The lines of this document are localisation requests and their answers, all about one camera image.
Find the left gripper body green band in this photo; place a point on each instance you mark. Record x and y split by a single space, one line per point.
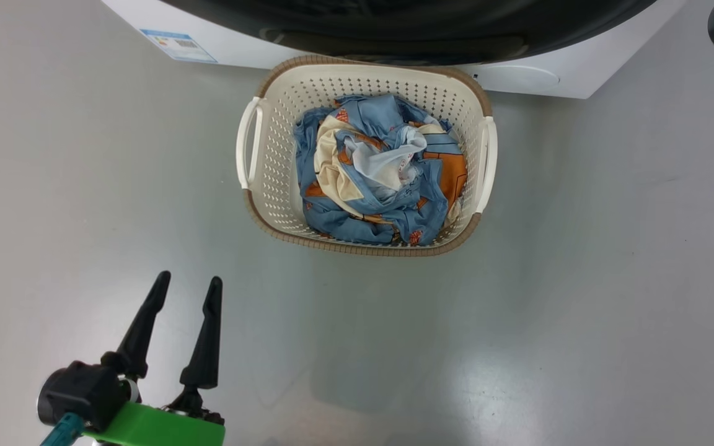
152 428

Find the cream perforated laundry basket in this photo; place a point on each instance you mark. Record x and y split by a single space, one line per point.
276 124

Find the blue cartoon print garment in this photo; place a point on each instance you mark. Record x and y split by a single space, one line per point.
332 223

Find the blue energy label sticker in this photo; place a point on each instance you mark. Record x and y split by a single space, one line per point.
178 46

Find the white front-load washing machine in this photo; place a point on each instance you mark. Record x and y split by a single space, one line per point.
611 56

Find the white printed garment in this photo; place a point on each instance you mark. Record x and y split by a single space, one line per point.
382 164

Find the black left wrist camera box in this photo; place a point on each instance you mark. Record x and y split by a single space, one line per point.
78 393

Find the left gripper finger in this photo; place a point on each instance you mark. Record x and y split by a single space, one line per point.
140 328
206 337

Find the teal left camera connector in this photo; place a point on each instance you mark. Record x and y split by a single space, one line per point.
62 432

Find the round white filter cover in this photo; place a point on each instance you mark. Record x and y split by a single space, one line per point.
518 79

